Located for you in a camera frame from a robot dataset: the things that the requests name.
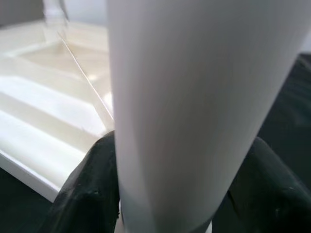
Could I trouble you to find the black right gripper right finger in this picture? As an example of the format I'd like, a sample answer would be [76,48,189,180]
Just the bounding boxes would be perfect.
[213,136,311,233]

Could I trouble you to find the black tablecloth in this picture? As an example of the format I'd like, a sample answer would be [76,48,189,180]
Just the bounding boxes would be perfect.
[0,0,311,233]

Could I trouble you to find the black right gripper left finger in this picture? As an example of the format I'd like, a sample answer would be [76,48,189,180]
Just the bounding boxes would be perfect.
[48,130,121,233]

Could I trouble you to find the white plastic table leg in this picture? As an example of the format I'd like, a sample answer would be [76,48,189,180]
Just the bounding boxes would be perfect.
[42,0,70,27]
[105,0,307,233]

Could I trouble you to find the white plastic table top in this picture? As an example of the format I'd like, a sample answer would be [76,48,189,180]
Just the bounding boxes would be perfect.
[0,19,117,203]

